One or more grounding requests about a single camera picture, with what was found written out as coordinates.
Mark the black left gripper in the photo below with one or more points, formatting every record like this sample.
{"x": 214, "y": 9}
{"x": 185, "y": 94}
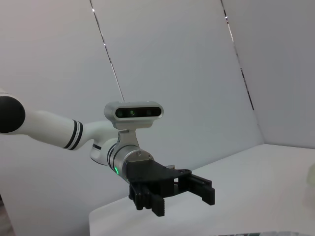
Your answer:
{"x": 152, "y": 174}

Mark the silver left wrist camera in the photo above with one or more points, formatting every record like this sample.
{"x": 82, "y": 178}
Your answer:
{"x": 133, "y": 113}

